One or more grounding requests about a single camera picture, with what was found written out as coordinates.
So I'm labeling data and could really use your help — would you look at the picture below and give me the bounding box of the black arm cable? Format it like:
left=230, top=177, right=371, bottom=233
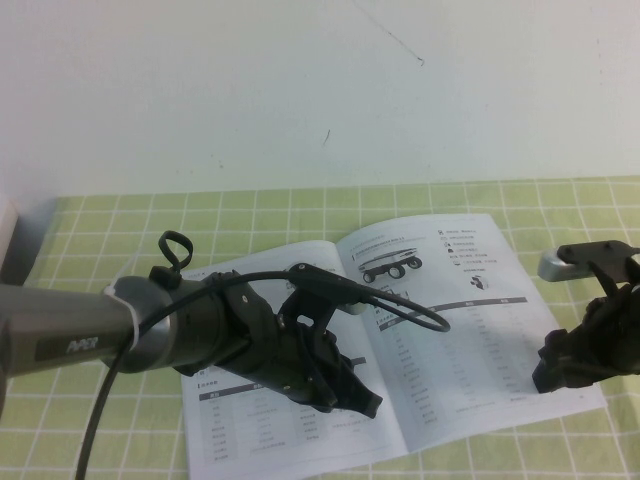
left=72, top=269, right=452, bottom=480

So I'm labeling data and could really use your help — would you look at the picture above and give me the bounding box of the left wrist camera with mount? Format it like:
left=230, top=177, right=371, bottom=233
left=277, top=262, right=372, bottom=334

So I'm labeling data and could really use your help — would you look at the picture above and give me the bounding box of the white manual book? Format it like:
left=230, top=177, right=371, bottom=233
left=179, top=213, right=609, bottom=474

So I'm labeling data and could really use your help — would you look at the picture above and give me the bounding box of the black loop tether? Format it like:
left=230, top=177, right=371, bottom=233
left=147, top=228, right=195, bottom=290

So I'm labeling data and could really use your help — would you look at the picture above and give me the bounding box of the green checked tablecloth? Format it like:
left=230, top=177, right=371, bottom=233
left=0, top=175, right=640, bottom=480

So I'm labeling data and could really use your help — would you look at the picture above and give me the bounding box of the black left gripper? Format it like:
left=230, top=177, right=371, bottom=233
left=219, top=282, right=385, bottom=419

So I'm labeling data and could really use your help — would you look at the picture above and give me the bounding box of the white zip tie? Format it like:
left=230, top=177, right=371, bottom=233
left=102, top=282, right=144, bottom=354

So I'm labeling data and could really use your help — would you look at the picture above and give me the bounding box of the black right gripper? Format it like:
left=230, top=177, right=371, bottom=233
left=530, top=283, right=640, bottom=396

